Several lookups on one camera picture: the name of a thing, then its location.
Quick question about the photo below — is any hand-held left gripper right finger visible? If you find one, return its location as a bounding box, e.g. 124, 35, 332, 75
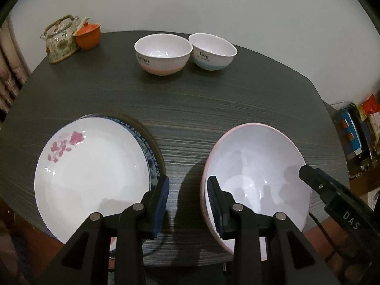
207, 176, 340, 285

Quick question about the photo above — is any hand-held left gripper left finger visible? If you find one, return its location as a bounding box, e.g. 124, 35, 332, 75
37, 176, 170, 285

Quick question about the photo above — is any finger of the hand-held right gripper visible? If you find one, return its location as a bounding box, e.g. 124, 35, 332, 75
298, 164, 342, 206

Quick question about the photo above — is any blue floral porcelain plate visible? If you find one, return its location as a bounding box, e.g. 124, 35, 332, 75
113, 117, 161, 189
89, 113, 164, 185

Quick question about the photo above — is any large pink bowl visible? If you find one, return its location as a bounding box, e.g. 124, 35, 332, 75
199, 123, 312, 262

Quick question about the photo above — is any white plate with pink flowers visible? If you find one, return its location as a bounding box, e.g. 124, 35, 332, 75
34, 117, 152, 245

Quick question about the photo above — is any blue box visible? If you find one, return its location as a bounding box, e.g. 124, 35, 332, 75
340, 110, 364, 156

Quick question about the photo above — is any red packet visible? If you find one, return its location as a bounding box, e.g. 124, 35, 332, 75
361, 94, 380, 117

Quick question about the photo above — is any small white bowl pink base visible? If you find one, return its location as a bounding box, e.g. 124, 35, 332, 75
134, 33, 193, 76

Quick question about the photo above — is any small white bowl blue base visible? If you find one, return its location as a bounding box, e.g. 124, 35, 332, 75
188, 33, 237, 71

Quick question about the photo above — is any orange cup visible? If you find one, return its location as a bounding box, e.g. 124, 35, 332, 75
73, 23, 101, 51

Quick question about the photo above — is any floral ceramic teapot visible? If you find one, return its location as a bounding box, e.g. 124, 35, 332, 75
40, 14, 90, 64

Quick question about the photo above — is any beige curtain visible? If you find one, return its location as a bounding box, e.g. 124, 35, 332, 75
0, 21, 32, 119

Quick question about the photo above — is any black cable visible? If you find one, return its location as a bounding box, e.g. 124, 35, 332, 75
309, 212, 345, 262

